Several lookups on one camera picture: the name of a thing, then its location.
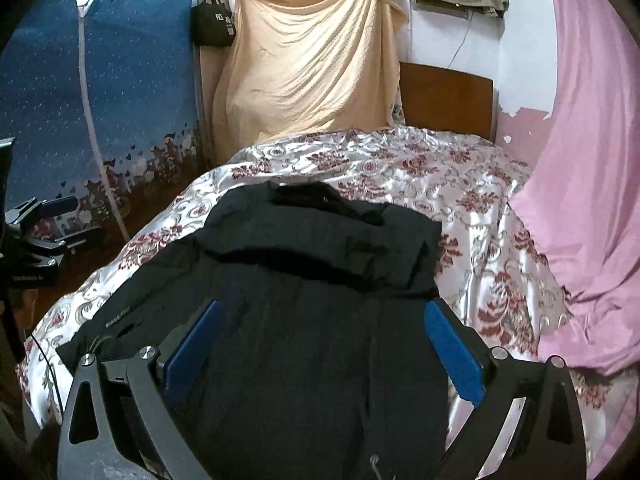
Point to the pink curtain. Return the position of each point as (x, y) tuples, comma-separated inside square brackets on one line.
[(590, 160)]

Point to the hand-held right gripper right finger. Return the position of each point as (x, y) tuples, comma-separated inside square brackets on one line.
[(452, 350)]

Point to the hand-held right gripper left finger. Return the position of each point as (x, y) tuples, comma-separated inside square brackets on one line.
[(192, 350)]

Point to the wall-mounted box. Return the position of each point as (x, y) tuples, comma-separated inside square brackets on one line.
[(440, 7)]

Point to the wooden headboard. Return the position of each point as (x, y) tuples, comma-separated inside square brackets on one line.
[(445, 100)]

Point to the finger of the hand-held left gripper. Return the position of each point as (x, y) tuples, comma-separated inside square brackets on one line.
[(57, 206), (75, 240)]

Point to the floral satin bedspread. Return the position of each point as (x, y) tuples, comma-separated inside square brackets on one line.
[(475, 210)]

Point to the black padded jacket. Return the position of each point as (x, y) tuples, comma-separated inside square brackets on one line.
[(300, 335)]

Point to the beige hanging sheet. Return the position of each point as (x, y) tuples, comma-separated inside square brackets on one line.
[(310, 70)]

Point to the blue fabric wardrobe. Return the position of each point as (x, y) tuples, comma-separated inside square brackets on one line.
[(140, 85)]

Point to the black tote bag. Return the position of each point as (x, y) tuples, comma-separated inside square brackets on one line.
[(212, 25)]

